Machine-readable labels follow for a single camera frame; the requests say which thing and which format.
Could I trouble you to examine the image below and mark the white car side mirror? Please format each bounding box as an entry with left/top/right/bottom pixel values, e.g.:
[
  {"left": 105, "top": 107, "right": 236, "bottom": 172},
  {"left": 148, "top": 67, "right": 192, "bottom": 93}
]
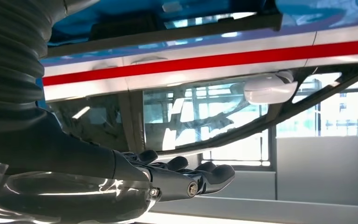
[{"left": 244, "top": 71, "right": 298, "bottom": 106}]

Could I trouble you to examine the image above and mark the white car with red stripe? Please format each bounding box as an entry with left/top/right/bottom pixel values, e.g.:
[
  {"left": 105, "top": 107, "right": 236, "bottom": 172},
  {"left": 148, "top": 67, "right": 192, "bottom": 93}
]
[{"left": 40, "top": 23, "right": 358, "bottom": 155}]

